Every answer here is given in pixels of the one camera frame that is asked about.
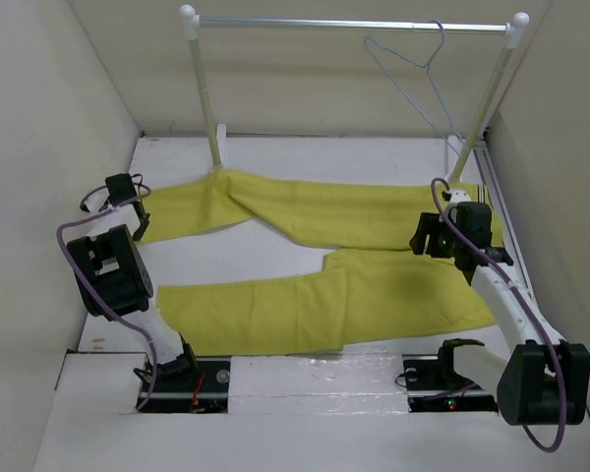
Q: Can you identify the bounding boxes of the yellow-green trousers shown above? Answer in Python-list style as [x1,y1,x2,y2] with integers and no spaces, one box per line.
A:
[144,169,495,356]

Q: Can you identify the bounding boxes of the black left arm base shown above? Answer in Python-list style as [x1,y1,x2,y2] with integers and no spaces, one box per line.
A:
[134,357,231,414]

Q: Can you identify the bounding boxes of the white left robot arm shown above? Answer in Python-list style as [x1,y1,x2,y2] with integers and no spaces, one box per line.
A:
[57,173,200,390]

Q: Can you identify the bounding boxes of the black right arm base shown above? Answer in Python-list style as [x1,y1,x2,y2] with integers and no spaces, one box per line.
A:
[395,338,499,413]

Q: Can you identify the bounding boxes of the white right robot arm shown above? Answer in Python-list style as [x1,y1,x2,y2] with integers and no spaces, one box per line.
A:
[409,179,590,427]

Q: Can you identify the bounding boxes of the white and silver clothes rack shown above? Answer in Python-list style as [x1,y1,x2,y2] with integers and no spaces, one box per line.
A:
[177,5,531,181]

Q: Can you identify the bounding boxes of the aluminium rail at right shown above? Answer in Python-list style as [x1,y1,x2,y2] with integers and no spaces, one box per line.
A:
[474,142,536,302]

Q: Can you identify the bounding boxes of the light blue wire hanger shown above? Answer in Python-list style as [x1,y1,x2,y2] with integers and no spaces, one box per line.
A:
[363,20,462,143]

